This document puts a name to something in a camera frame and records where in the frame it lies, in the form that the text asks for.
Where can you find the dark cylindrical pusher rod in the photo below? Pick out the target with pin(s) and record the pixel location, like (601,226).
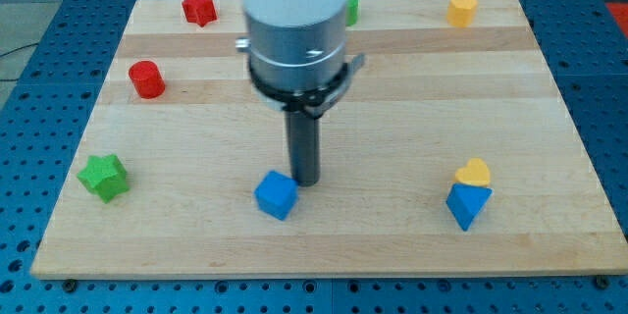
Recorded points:
(303,148)

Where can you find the blue cube block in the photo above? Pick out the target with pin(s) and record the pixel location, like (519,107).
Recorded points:
(276,195)

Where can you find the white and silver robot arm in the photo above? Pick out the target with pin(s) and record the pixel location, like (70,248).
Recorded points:
(296,62)

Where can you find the green block behind arm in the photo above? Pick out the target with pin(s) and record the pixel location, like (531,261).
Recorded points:
(352,12)

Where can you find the blue triangle block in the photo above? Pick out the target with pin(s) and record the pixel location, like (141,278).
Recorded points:
(465,202)

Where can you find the light wooden board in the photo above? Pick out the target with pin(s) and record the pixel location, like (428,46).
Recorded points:
(429,97)

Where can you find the red star block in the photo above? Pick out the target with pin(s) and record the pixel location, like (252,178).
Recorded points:
(200,12)

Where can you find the red cylinder block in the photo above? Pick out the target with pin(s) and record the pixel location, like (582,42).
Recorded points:
(146,79)

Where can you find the yellow heart block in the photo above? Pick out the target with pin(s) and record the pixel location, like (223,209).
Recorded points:
(476,172)

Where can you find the yellow hexagon block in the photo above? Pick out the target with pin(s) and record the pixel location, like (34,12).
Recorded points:
(461,13)

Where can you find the green star block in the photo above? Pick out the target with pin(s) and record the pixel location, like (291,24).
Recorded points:
(104,176)

